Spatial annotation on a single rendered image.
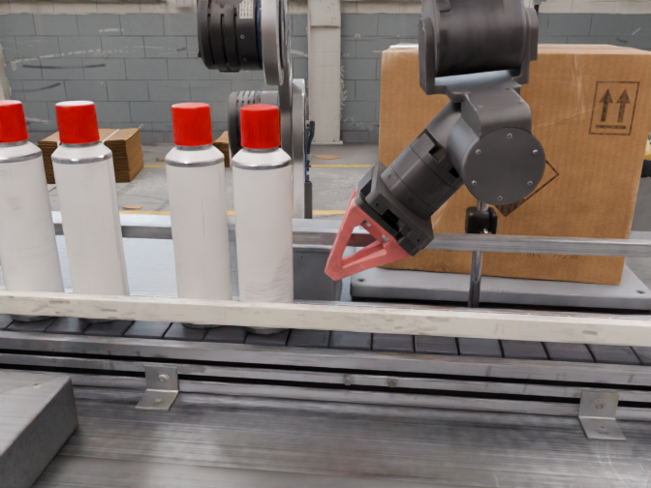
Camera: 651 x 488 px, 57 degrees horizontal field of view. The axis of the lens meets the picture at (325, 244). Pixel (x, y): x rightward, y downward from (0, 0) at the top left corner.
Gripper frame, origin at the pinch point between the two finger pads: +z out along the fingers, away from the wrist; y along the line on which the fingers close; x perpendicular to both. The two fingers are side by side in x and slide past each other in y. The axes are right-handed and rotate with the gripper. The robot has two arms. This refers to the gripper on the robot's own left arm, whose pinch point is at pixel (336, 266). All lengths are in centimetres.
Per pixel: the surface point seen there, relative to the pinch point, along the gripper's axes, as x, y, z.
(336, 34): -40, -543, 27
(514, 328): 14.0, 4.4, -7.8
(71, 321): -15.5, 2.6, 21.0
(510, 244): 11.0, -2.8, -11.8
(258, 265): -5.8, 3.1, 3.5
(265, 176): -10.3, 2.9, -3.2
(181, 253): -11.6, 2.5, 7.7
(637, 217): 121, -204, -28
